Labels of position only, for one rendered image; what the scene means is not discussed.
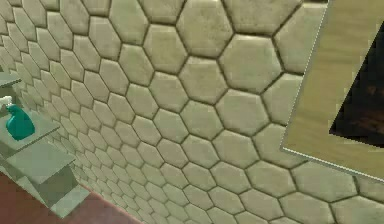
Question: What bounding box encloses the teal spray bottle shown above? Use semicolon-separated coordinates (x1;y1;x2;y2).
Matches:
0;95;36;142

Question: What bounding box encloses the grey-green shelf unit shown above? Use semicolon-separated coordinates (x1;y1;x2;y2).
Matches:
0;64;92;219

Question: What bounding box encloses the wood framed dark picture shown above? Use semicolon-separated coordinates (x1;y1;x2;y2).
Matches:
280;0;384;183

